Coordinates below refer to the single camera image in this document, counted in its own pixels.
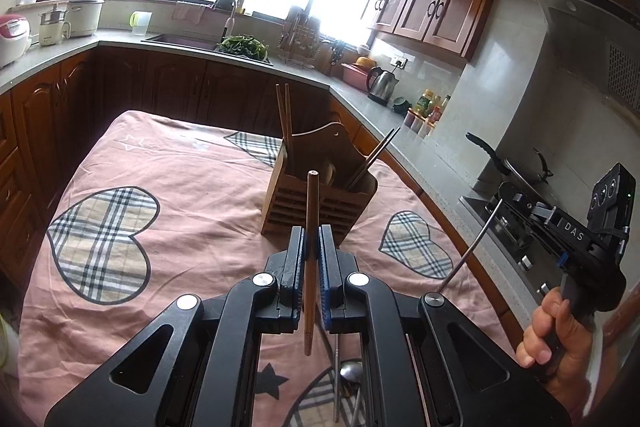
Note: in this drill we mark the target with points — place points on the green leafy vegetables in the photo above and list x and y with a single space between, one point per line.
242 46

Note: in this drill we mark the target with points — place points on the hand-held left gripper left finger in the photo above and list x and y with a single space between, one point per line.
292 277

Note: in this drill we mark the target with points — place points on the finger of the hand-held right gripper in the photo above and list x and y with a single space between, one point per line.
525 196
520 212

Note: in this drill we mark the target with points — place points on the pink dish rag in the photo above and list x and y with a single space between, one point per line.
190 13

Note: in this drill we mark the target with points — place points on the person's right forearm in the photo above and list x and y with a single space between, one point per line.
575 399

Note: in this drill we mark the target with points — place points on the pink heart printed blanket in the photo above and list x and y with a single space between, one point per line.
200 207

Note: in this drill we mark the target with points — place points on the large white rice cooker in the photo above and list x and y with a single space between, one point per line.
85 14

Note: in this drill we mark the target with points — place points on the kitchen sink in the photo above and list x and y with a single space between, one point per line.
185 42

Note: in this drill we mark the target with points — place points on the black wok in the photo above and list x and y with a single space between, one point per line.
520 172

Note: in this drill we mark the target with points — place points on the metal spoon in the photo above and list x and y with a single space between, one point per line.
351 371

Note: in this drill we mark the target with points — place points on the green lidded measuring jug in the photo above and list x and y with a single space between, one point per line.
141 24

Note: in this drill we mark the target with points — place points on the single wall socket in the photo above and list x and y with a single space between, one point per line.
399 61

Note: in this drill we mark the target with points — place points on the wooden lower cabinets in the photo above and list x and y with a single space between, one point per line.
150 82

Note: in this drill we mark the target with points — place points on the white and pink rice cooker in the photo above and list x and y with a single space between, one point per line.
12 39

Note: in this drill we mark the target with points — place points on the group of seasoning bottles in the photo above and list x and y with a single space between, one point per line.
430 112

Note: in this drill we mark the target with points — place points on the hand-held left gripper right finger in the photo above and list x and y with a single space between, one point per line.
330 277

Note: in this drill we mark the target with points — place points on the pink plastic basin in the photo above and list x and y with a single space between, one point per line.
352 73

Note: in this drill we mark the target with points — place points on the wooden utensil holder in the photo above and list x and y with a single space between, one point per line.
345 207

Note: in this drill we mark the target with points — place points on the chopsticks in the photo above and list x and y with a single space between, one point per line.
380 149

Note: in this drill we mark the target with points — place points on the yellow bowl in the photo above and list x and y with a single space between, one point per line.
366 62

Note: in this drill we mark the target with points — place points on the steel range hood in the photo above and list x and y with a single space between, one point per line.
590 72

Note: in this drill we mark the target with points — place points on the steel electric kettle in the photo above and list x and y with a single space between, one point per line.
382 87

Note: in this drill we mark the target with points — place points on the metal dish rack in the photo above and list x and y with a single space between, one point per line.
300 39

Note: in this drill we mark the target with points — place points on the gas stove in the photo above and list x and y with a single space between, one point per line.
515 247

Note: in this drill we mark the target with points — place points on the person's right hand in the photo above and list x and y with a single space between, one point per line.
570 352

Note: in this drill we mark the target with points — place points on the knife block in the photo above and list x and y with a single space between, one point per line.
332 59

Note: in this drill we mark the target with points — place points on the dark cup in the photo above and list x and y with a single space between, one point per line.
401 106

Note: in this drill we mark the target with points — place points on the metal sink faucet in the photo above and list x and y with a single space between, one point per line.
230 19

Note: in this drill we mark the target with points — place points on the small white electric pot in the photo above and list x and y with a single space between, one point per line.
52 29

